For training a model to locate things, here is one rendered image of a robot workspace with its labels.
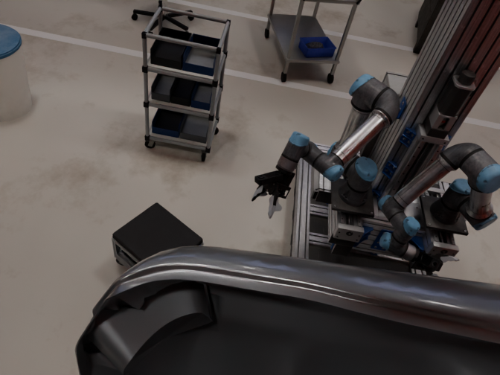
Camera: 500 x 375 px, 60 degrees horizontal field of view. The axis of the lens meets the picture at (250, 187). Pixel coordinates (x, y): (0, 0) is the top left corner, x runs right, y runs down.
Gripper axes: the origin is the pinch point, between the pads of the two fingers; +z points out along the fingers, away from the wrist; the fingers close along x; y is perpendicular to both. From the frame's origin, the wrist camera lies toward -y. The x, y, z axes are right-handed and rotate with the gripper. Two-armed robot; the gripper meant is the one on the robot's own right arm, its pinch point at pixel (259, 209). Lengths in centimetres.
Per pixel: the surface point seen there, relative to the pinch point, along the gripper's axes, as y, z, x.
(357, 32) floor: 267, -147, 291
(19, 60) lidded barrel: -69, 19, 233
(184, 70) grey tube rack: 12, -30, 144
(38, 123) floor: -44, 61, 232
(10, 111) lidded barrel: -64, 59, 239
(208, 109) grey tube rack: 40, -11, 144
